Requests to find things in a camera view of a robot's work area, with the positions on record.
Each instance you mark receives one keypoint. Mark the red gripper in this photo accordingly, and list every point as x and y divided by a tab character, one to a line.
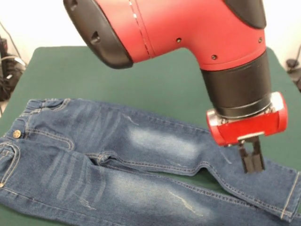
247	127

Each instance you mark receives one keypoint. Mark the blue denim jeans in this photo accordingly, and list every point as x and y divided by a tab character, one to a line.
94	176

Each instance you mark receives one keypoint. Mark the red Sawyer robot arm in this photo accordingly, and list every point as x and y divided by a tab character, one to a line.
188	35

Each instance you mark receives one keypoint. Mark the dark green table cloth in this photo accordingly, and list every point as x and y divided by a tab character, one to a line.
58	70

